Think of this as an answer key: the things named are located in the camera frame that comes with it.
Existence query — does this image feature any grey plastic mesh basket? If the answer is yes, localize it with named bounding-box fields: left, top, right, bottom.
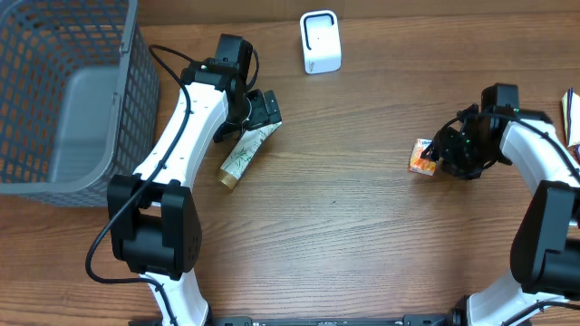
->
left=1, top=0, right=160, bottom=206

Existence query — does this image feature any beige snack bag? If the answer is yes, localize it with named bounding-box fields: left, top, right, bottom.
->
left=561, top=88, right=579, bottom=147

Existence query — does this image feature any white barcode scanner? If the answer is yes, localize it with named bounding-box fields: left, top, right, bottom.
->
left=299, top=10, right=342, bottom=74

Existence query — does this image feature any purple red sachet pack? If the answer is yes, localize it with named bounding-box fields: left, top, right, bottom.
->
left=574, top=145, right=580, bottom=162

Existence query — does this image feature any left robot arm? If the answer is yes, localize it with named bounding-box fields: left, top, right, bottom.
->
left=105, top=57, right=281, bottom=325

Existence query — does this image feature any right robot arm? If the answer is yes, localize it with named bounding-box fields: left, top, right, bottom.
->
left=420, top=107, right=579, bottom=325

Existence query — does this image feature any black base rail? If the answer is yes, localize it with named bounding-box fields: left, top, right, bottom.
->
left=204, top=313, right=466, bottom=326

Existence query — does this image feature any white gold-capped cream tube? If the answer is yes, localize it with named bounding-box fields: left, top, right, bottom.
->
left=217, top=122, right=282, bottom=190

